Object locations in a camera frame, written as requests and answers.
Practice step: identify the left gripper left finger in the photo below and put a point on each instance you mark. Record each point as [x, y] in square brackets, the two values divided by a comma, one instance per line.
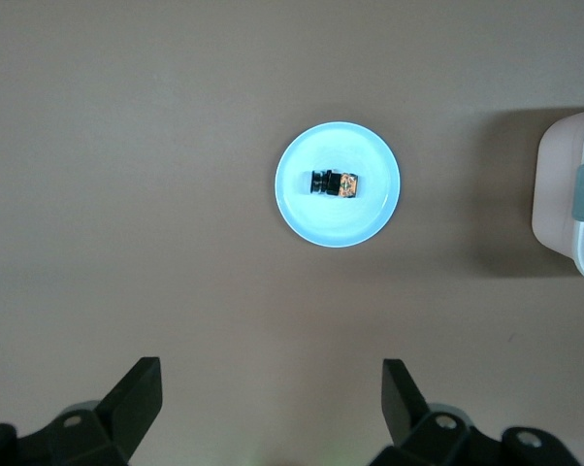
[127, 408]

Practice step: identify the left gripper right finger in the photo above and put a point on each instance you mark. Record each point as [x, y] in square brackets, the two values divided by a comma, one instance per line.
[403, 408]

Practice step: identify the small orange black switch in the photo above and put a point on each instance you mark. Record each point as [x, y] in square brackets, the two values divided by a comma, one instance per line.
[343, 185]

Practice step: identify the light blue round plate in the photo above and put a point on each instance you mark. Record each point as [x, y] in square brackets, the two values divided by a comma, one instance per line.
[301, 218]

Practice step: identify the white lidded storage box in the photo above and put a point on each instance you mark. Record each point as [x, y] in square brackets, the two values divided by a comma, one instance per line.
[559, 194]

